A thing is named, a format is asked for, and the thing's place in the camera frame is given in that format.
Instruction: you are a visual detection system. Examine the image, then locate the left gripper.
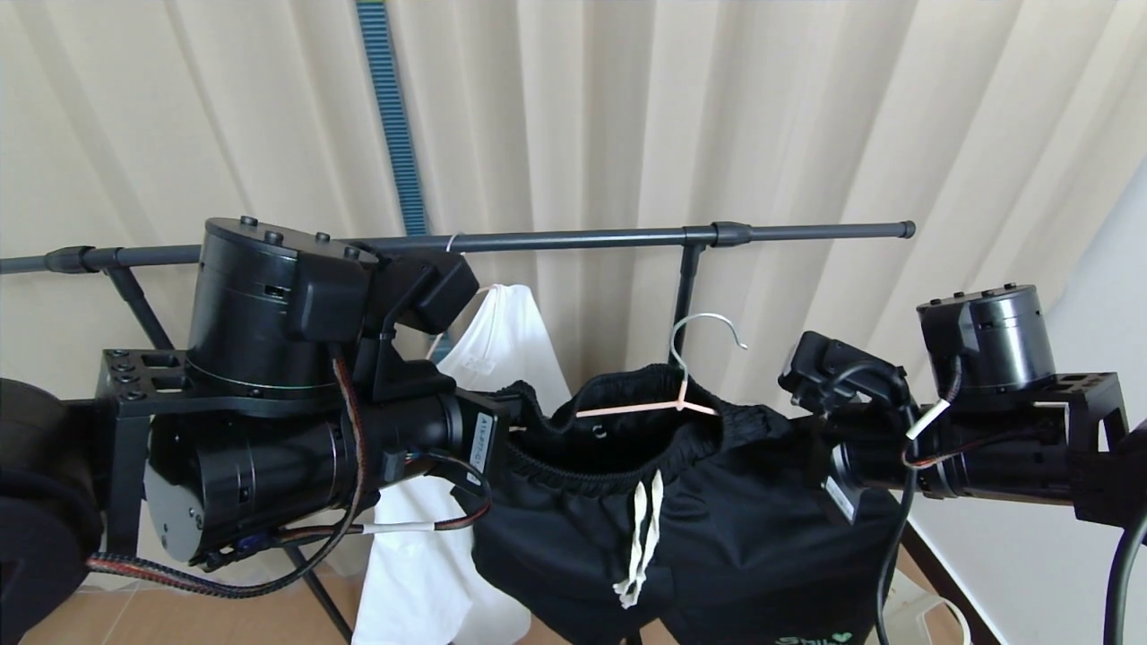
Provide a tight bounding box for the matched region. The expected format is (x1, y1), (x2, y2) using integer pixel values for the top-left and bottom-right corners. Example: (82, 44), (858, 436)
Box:
(143, 387), (512, 567)

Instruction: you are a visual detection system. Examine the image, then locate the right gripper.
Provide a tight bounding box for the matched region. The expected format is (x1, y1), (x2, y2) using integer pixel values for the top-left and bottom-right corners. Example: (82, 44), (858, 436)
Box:
(823, 419), (953, 526)

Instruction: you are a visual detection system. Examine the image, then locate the black garment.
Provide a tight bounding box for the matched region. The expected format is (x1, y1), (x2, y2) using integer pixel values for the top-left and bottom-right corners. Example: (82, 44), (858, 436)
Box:
(453, 363), (908, 645)

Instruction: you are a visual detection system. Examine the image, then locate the pink clothes hanger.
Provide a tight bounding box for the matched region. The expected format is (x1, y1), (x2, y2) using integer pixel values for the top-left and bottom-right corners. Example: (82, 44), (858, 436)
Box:
(573, 313), (749, 419)
(427, 233), (469, 359)

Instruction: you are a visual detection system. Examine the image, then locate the white printed t-shirt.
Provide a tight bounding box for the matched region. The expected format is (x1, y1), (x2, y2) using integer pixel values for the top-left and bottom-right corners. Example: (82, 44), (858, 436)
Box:
(351, 284), (574, 645)

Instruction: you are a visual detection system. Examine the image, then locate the white laundry basket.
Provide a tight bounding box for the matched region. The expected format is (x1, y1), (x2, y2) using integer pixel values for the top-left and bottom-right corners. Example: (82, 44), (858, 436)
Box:
(883, 572), (974, 645)

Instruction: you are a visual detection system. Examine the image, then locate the black clothes rack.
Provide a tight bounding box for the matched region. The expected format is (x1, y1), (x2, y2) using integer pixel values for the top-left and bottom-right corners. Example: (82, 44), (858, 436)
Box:
(0, 220), (917, 645)

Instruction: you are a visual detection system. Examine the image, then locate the window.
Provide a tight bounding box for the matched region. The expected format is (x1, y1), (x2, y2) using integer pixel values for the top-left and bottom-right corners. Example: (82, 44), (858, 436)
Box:
(354, 0), (431, 237)

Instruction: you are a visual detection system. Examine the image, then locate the beige curtain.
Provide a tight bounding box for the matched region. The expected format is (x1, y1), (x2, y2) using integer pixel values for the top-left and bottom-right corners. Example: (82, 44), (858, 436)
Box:
(385, 0), (1147, 422)
(0, 0), (431, 592)

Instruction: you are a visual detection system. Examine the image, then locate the black cable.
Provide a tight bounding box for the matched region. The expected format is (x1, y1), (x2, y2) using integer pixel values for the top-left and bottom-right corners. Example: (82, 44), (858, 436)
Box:
(874, 358), (1147, 645)

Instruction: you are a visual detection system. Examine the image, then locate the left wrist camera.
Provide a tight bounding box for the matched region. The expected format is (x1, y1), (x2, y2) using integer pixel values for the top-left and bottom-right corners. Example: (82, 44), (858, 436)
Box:
(351, 253), (481, 404)

